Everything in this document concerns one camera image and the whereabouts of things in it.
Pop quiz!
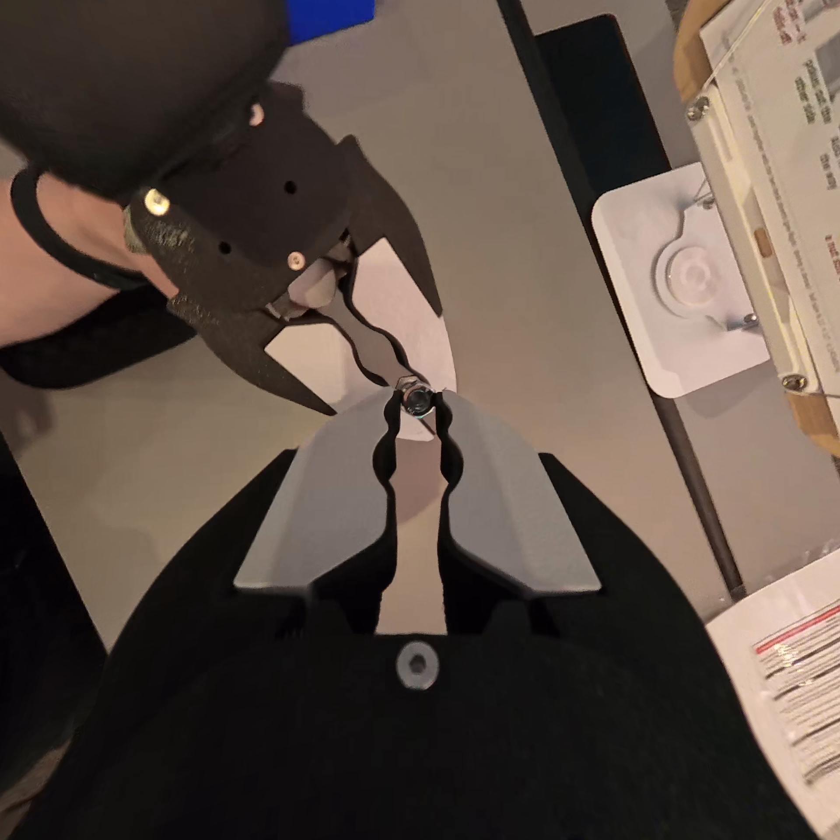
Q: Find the blue plastic bin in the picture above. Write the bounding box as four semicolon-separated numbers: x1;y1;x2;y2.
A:
289;0;376;42

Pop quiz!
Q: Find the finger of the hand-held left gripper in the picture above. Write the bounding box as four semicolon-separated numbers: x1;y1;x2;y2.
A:
264;319;396;412
346;235;459;393

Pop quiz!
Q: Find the black mat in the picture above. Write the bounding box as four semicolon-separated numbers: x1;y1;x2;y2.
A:
533;13;673;217

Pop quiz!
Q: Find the round wooden board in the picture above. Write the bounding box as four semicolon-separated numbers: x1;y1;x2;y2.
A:
675;0;840;460

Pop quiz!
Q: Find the white sign stand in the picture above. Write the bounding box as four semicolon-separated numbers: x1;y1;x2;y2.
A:
591;0;840;400

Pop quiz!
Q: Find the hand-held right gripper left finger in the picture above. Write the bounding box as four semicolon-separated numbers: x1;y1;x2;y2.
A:
234;386;399;634

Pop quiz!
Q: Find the white printed label sheet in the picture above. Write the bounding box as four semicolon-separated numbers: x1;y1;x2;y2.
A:
705;567;840;840

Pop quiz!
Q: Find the person's left hand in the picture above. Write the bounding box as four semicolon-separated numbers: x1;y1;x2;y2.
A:
0;172;179;350

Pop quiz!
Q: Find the person's dark clothing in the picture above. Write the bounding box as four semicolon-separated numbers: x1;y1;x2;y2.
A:
0;430;109;788

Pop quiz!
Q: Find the printed instruction sheet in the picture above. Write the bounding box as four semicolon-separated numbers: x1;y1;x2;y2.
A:
702;0;840;395

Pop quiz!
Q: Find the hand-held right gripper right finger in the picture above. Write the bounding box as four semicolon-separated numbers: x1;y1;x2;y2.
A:
435;390;602;634

